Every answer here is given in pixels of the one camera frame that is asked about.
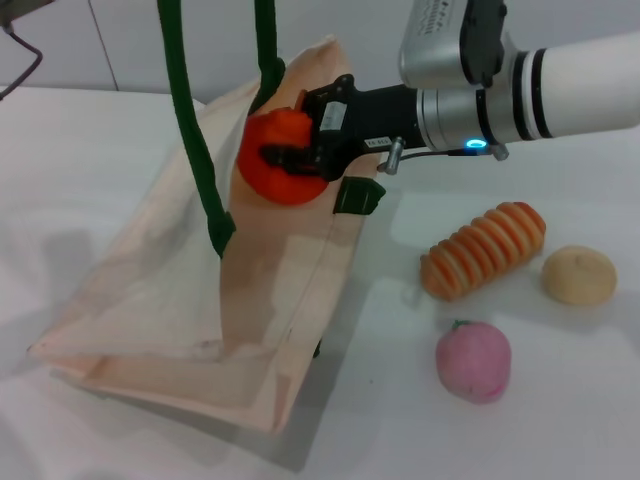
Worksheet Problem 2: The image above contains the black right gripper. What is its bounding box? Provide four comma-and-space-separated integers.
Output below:
259, 74, 424, 183

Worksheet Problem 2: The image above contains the orange toy fruit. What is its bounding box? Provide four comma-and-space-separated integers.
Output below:
235, 106, 329, 206

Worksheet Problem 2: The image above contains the cream handbag with green handles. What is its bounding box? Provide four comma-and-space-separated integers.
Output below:
26, 0, 387, 434

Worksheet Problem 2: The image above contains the striped long bread loaf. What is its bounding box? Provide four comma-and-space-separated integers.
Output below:
419, 200, 547, 302

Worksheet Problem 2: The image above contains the pink toy peach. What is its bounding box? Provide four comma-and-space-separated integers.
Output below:
434, 319, 512, 405

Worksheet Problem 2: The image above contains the round beige bun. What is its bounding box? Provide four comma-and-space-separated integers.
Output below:
541, 244, 617, 306

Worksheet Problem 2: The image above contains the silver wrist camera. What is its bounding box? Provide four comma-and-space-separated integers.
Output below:
398, 0, 509, 89

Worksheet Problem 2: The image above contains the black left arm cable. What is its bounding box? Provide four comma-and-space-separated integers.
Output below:
0, 27, 44, 101

